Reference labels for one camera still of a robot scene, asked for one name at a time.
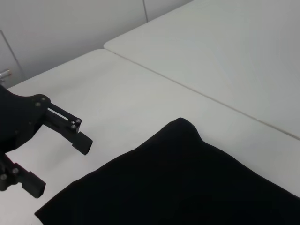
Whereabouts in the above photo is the black t-shirt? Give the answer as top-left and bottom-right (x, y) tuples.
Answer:
(34, 117), (300, 225)

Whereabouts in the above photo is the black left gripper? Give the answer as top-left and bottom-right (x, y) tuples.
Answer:
(0, 84), (93, 199)

